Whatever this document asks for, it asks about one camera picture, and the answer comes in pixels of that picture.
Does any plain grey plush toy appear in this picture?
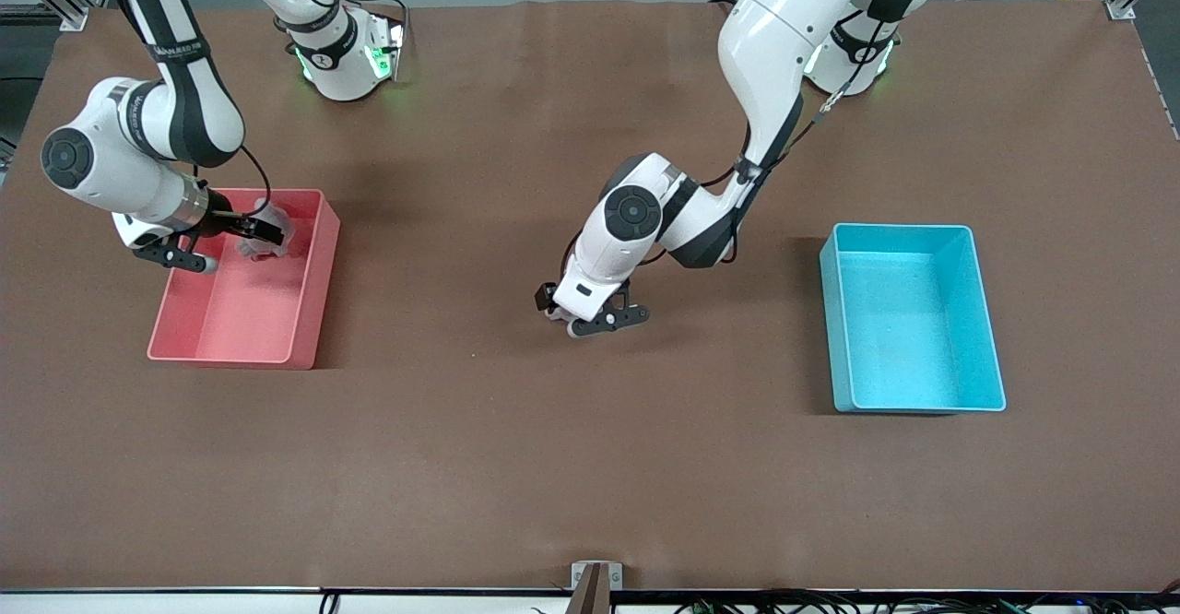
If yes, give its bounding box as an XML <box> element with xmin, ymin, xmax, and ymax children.
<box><xmin>238</xmin><ymin>208</ymin><xmax>298</xmax><ymax>263</ymax></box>

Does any blue plastic box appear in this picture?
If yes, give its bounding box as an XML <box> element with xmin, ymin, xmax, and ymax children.
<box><xmin>820</xmin><ymin>222</ymin><xmax>1008</xmax><ymax>414</ymax></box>

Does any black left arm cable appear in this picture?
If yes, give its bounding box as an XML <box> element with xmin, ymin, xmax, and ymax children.
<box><xmin>701</xmin><ymin>19</ymin><xmax>891</xmax><ymax>191</ymax></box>

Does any silver camera mount bracket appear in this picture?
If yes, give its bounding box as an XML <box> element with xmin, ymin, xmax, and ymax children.
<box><xmin>570</xmin><ymin>561</ymin><xmax>624</xmax><ymax>614</ymax></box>

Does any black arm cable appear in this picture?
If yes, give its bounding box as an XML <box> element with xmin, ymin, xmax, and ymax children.
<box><xmin>701</xmin><ymin>19</ymin><xmax>891</xmax><ymax>191</ymax></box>
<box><xmin>97</xmin><ymin>0</ymin><xmax>273</xmax><ymax>220</ymax></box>

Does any brown table mat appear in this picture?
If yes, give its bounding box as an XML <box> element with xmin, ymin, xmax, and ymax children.
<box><xmin>0</xmin><ymin>0</ymin><xmax>1180</xmax><ymax>594</ymax></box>

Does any pink plastic box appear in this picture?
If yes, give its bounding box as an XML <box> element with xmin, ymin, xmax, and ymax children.
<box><xmin>147</xmin><ymin>187</ymin><xmax>341</xmax><ymax>372</ymax></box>

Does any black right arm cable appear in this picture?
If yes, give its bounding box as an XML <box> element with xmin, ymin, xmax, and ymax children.
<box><xmin>97</xmin><ymin>0</ymin><xmax>273</xmax><ymax>220</ymax></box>

